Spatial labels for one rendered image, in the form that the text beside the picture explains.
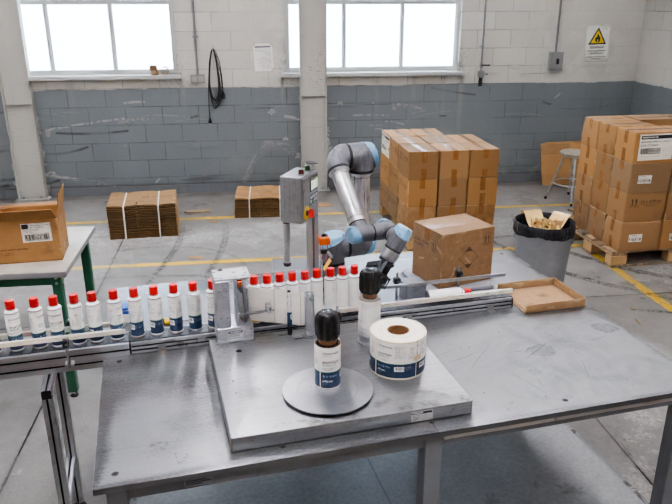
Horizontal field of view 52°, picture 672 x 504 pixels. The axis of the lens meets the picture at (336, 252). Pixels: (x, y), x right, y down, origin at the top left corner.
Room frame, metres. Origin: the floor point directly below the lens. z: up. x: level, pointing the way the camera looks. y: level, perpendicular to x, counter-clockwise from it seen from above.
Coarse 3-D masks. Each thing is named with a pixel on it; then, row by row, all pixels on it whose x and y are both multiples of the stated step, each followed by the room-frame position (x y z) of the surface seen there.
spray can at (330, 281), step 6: (330, 270) 2.65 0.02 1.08; (330, 276) 2.65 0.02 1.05; (324, 282) 2.66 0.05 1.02; (330, 282) 2.64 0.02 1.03; (336, 282) 2.66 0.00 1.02; (324, 288) 2.66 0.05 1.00; (330, 288) 2.64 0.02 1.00; (336, 288) 2.66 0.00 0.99; (324, 294) 2.66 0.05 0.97; (330, 294) 2.64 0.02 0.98; (336, 294) 2.66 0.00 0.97; (324, 300) 2.66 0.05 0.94; (330, 300) 2.64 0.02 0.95; (336, 300) 2.66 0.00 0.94; (330, 306) 2.64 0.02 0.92
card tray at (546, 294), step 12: (504, 288) 3.02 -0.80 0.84; (516, 288) 3.03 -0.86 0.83; (528, 288) 3.04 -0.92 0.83; (540, 288) 3.04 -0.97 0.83; (552, 288) 3.04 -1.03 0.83; (564, 288) 3.00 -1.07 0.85; (516, 300) 2.90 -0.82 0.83; (528, 300) 2.90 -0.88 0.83; (540, 300) 2.90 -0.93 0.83; (552, 300) 2.90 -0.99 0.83; (564, 300) 2.81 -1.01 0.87; (576, 300) 2.83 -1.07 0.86; (528, 312) 2.77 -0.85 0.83
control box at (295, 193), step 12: (300, 168) 2.78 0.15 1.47; (288, 180) 2.64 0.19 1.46; (300, 180) 2.62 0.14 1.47; (288, 192) 2.64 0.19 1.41; (300, 192) 2.62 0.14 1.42; (312, 192) 2.71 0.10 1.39; (288, 204) 2.64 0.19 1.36; (300, 204) 2.62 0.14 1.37; (312, 204) 2.71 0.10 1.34; (288, 216) 2.64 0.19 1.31; (300, 216) 2.62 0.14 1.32
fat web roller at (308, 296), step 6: (306, 294) 2.43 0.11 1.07; (312, 294) 2.43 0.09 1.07; (306, 300) 2.43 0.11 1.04; (312, 300) 2.43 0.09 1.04; (306, 306) 2.43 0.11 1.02; (312, 306) 2.43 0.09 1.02; (306, 312) 2.43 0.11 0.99; (312, 312) 2.43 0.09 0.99; (306, 318) 2.43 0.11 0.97; (312, 318) 2.43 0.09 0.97; (306, 324) 2.43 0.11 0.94; (312, 324) 2.43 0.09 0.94; (306, 330) 2.43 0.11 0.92; (312, 330) 2.43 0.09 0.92; (306, 336) 2.43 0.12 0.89; (312, 336) 2.43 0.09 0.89
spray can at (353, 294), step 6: (354, 264) 2.70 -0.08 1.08; (354, 270) 2.68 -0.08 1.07; (354, 276) 2.67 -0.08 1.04; (354, 282) 2.67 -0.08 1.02; (354, 288) 2.67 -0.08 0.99; (348, 294) 2.68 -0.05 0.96; (354, 294) 2.67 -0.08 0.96; (348, 300) 2.68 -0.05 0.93; (354, 300) 2.67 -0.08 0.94; (348, 306) 2.68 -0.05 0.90
